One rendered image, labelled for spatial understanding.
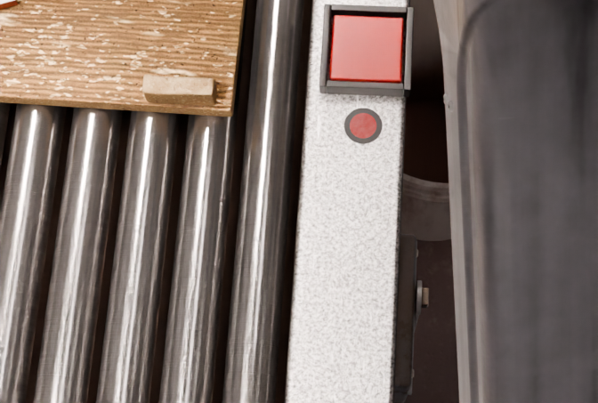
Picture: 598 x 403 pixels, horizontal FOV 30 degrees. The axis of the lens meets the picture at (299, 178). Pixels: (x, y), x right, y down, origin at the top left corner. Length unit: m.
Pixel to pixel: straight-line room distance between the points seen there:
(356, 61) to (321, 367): 0.25
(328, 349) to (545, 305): 0.60
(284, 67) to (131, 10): 0.14
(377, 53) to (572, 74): 0.68
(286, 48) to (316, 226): 0.16
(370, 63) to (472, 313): 0.65
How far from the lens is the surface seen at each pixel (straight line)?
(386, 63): 0.94
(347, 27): 0.95
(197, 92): 0.90
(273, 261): 0.90
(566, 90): 0.27
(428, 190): 1.52
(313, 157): 0.92
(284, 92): 0.94
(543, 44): 0.26
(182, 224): 0.92
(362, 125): 0.93
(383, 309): 0.89
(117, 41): 0.96
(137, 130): 0.95
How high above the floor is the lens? 1.79
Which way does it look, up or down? 72 degrees down
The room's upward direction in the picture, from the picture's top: 9 degrees counter-clockwise
